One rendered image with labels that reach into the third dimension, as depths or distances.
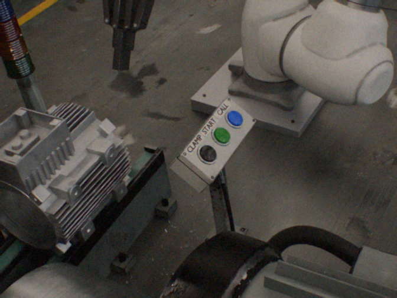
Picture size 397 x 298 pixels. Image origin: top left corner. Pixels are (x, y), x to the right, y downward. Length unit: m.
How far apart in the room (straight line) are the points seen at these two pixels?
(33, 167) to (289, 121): 0.68
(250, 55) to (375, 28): 0.32
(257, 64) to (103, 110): 0.44
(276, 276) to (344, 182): 0.87
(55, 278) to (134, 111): 0.89
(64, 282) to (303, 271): 0.37
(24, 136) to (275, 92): 0.69
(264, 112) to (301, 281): 1.03
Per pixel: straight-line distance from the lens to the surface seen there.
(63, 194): 0.96
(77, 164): 1.01
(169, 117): 1.50
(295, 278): 0.43
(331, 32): 1.24
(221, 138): 0.98
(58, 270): 0.75
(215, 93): 1.51
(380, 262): 0.48
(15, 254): 1.11
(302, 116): 1.43
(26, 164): 0.93
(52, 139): 0.96
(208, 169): 0.95
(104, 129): 1.03
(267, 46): 1.36
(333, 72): 1.24
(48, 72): 1.82
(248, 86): 1.48
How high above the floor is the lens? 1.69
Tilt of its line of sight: 40 degrees down
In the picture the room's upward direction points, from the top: 9 degrees counter-clockwise
